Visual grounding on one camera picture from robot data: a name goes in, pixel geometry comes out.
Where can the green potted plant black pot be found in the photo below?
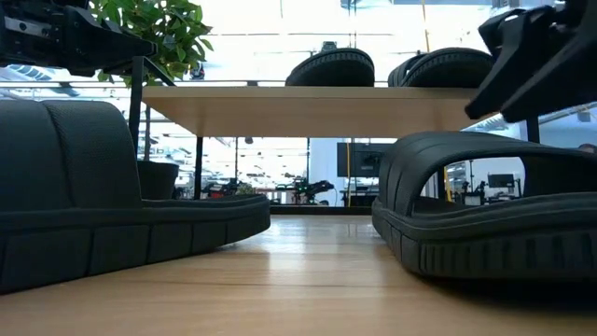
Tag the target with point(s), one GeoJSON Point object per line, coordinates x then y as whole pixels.
{"type": "Point", "coordinates": [163, 28]}

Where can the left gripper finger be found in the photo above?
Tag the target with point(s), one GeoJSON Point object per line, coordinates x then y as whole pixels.
{"type": "Point", "coordinates": [102, 46]}

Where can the black rubber slide sandal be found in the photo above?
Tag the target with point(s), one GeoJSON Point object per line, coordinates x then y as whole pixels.
{"type": "Point", "coordinates": [333, 70]}
{"type": "Point", "coordinates": [70, 186]}
{"type": "Point", "coordinates": [448, 70]}
{"type": "Point", "coordinates": [490, 242]}

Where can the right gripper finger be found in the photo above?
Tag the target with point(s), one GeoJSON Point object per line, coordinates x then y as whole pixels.
{"type": "Point", "coordinates": [559, 84]}
{"type": "Point", "coordinates": [527, 46]}

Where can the black aluminium rig frame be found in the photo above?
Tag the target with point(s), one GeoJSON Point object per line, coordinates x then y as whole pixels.
{"type": "Point", "coordinates": [322, 210]}

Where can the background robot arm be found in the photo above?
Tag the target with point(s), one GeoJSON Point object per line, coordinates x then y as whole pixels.
{"type": "Point", "coordinates": [308, 189]}

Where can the small black monitor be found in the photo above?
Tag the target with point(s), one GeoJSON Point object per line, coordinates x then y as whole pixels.
{"type": "Point", "coordinates": [501, 180]}

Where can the wooden shelf with black frame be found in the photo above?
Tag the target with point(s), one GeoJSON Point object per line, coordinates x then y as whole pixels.
{"type": "Point", "coordinates": [308, 112]}

